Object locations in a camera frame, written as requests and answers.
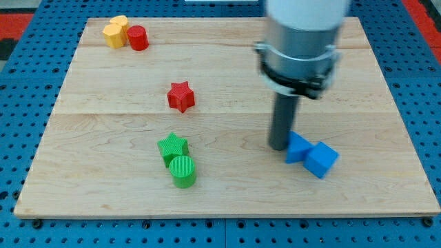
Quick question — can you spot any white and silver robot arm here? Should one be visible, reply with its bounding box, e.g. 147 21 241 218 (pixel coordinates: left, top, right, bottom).
255 0 351 99

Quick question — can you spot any red star block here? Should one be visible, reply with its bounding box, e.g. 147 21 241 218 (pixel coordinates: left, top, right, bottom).
167 81 195 113

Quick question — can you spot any green star block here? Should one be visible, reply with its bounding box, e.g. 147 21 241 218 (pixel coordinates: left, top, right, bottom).
157 132 189 168

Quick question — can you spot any green cylinder block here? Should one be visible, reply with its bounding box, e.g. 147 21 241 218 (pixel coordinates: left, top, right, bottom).
169 156 196 189

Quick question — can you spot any wooden board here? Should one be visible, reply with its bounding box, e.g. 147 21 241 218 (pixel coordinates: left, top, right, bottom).
14 17 440 219

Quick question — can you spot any dark grey pointer rod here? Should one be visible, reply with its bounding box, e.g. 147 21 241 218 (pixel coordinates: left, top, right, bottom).
268 93 299 151

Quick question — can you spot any blue triangle block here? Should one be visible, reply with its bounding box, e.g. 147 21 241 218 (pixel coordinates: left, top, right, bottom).
285 131 314 164

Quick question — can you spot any blue cube block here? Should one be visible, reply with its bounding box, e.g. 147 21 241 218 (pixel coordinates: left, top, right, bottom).
303 142 340 179

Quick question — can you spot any red cylinder block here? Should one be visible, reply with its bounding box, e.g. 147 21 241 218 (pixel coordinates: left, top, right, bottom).
127 25 149 51

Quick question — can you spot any yellow block rear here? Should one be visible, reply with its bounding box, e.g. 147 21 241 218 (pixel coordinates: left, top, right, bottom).
110 15 130 34

